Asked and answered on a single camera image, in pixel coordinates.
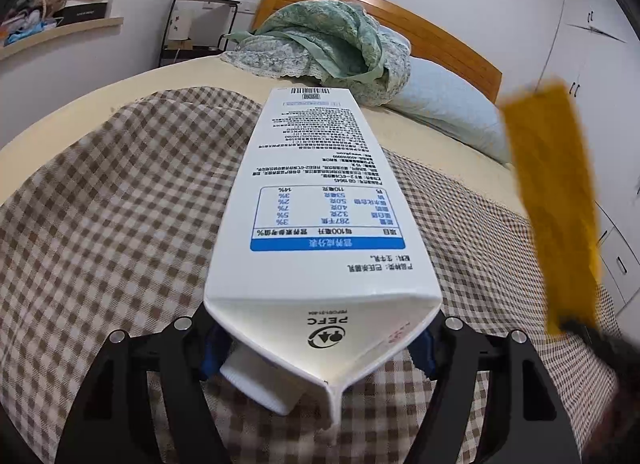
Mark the bed with beige sheet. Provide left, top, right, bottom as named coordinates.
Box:
left=0, top=56, right=631, bottom=464

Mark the yellow sponge cloth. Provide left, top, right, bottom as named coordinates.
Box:
left=500, top=76, right=603, bottom=337

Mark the brown checkered blanket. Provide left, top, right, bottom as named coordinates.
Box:
left=0, top=86, right=626, bottom=464

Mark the wooden headboard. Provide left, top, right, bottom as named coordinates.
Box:
left=250, top=0, right=502, bottom=105

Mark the wooden wall shelf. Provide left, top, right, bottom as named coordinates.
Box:
left=0, top=16, right=125, bottom=62

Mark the white wardrobe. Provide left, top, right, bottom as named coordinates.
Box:
left=537, top=0, right=640, bottom=315

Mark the green floral quilt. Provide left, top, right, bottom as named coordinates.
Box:
left=220, top=0, right=412, bottom=107

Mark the light blue pillow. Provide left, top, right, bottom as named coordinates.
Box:
left=385, top=26, right=513, bottom=165

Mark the white jar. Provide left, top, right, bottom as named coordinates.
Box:
left=169, top=11, right=193, bottom=42

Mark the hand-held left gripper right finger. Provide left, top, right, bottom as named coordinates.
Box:
left=402, top=314, right=583, bottom=464

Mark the black box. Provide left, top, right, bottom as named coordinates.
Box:
left=59, top=0, right=109, bottom=21

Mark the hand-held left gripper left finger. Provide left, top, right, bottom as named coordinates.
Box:
left=55, top=306, right=233, bottom=464

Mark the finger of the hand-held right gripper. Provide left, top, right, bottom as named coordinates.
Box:
left=559, top=319, right=626, bottom=387

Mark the pile of mixed clutter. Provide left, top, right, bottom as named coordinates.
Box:
left=0, top=0, right=66, bottom=45

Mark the white milk carton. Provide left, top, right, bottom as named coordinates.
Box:
left=202, top=86, right=443, bottom=420

